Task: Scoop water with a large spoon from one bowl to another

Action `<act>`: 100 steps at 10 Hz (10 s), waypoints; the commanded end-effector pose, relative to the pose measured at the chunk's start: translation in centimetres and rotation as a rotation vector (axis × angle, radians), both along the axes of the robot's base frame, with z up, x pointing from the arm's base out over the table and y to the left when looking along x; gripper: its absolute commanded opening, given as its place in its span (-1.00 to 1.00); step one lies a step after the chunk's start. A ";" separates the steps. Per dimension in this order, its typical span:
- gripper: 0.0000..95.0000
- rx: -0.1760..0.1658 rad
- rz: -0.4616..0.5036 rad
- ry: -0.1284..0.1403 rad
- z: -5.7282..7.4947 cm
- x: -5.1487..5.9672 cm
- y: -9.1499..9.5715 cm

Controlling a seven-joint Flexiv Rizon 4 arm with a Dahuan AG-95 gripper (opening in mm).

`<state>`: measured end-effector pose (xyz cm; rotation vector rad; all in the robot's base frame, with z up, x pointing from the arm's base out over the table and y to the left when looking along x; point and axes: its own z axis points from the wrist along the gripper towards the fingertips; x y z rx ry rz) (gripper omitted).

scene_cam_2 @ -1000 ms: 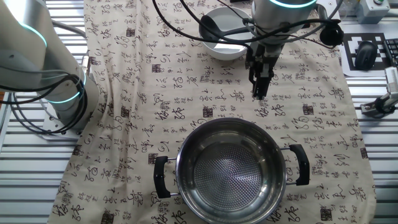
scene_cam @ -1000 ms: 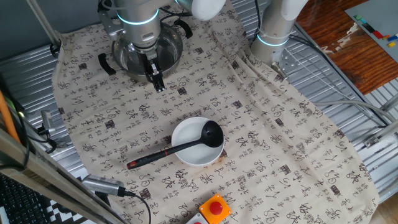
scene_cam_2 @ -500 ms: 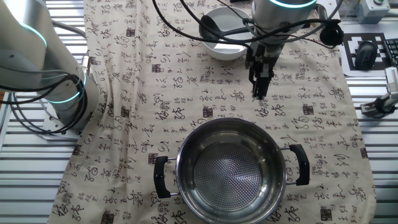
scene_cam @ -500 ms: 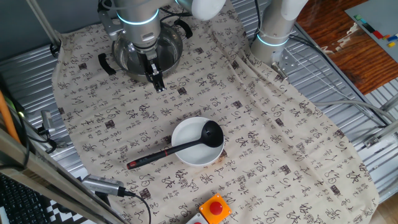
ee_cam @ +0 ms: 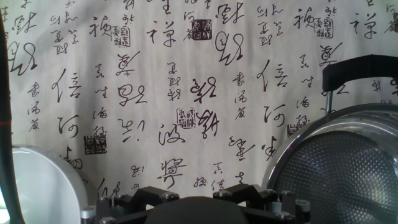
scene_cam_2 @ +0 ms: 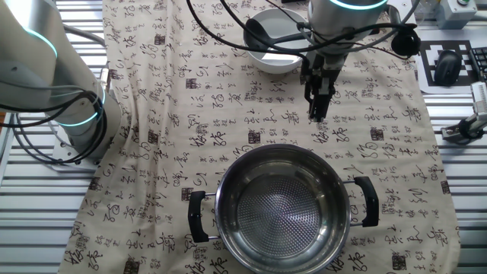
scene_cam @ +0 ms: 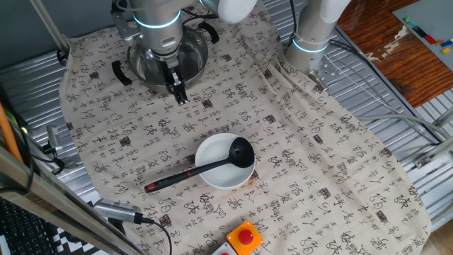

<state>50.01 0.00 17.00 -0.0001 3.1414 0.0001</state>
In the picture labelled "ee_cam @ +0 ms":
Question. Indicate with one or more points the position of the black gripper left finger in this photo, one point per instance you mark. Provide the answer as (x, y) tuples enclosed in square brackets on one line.
[(118, 208)]

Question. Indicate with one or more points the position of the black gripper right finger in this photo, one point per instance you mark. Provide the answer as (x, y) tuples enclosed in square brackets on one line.
[(273, 202)]

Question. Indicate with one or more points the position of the white ceramic bowl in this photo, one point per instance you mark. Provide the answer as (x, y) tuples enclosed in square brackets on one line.
[(46, 186)]

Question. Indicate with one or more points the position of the beige calligraphy print tablecloth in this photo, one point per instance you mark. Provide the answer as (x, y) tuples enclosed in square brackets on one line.
[(186, 93)]

